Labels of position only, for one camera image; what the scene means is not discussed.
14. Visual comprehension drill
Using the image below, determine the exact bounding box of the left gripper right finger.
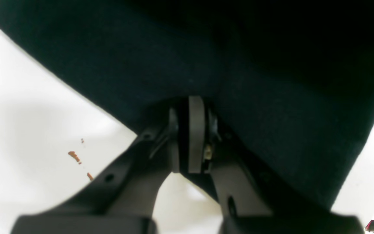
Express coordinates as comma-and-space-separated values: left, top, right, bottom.
188, 96, 363, 234

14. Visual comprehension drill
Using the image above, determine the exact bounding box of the black t-shirt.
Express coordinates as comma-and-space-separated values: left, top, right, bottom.
0, 0, 374, 209

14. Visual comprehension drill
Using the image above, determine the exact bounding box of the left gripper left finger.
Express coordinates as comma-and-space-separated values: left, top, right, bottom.
11, 107, 188, 234

